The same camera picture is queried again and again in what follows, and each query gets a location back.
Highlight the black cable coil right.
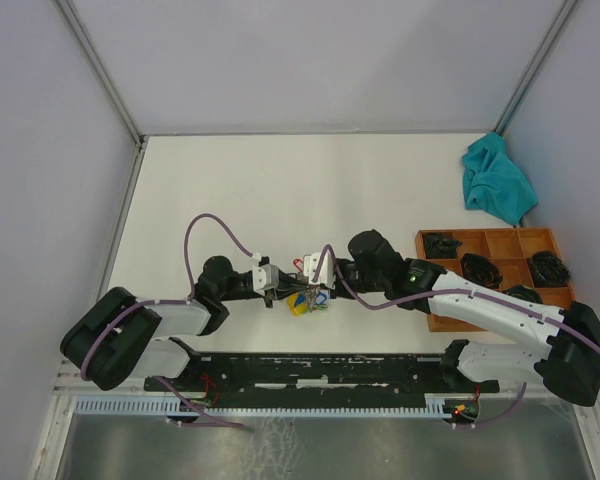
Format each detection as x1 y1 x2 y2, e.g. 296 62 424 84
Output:
529 249 572 289

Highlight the grey cable duct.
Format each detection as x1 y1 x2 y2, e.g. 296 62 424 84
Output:
73 393 473 419

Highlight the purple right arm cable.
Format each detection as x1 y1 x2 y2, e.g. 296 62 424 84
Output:
309 244 600 427

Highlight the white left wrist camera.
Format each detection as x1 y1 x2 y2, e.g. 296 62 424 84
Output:
251 252 280 297

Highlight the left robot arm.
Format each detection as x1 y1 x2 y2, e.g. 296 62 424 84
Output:
60 256 307 391

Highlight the black cable coil left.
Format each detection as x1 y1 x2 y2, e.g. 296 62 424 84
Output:
422 232 464 261

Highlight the black cable coil middle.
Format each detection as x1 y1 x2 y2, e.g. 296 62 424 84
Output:
459 252 504 290

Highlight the black cable coil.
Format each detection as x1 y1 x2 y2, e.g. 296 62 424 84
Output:
422 232 464 261
529 249 572 289
459 252 504 290

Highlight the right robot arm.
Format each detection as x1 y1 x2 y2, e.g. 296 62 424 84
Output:
316 230 600 407

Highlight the wooden compartment tray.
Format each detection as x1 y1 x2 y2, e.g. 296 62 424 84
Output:
415 228 576 308

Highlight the metal keyring with coloured keys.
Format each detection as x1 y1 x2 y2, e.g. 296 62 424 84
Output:
286 257 331 317

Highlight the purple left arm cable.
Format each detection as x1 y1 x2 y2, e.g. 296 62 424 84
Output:
79 213 261 384

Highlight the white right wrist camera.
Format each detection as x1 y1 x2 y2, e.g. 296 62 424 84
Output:
302 252 335 290

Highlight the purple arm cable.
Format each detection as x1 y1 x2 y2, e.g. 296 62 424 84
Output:
79 213 261 384
309 244 600 427

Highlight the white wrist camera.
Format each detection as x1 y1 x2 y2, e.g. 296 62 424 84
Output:
302 252 335 290
251 252 280 297

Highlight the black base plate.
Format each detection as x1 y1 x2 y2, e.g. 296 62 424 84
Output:
170 352 499 401

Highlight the teal cloth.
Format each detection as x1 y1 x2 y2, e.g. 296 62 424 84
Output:
461 132 538 226

